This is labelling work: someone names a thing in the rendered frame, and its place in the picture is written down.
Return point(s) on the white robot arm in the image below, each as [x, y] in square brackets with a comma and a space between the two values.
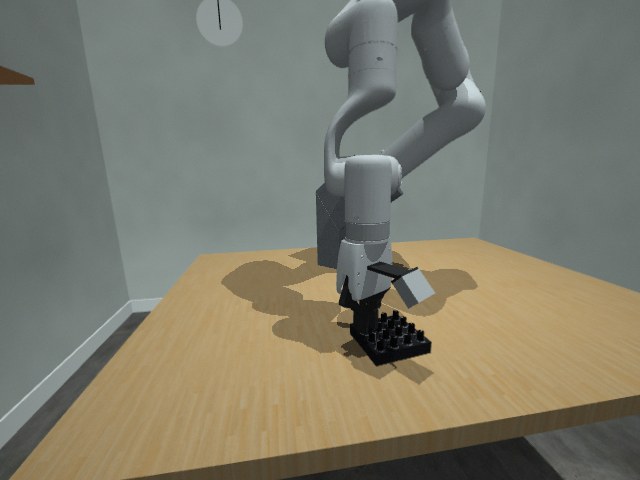
[364, 39]

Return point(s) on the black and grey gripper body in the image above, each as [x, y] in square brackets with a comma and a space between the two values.
[353, 259]

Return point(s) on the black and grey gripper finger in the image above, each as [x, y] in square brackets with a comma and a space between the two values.
[372, 306]
[360, 317]

